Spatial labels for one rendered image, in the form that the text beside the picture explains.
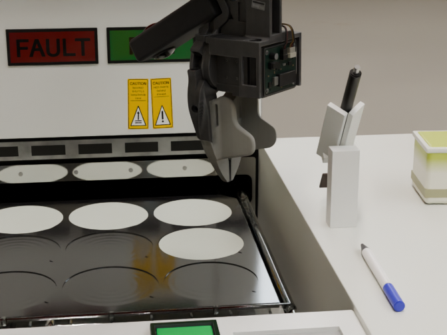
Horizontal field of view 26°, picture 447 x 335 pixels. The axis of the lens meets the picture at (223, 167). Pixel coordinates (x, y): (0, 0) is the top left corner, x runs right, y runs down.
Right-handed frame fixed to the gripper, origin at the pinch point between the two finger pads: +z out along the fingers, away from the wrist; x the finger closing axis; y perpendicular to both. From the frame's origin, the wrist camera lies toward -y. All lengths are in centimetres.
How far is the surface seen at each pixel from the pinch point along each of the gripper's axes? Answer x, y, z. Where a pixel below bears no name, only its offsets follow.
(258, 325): -13.6, 14.0, 8.1
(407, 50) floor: 572, -264, 100
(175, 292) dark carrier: -2.6, -4.4, 13.8
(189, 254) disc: 6.1, -9.6, 13.7
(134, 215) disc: 11.8, -23.2, 13.4
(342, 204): 9.2, 8.7, 4.9
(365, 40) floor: 590, -309, 99
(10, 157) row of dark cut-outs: 8.4, -42.3, 7.9
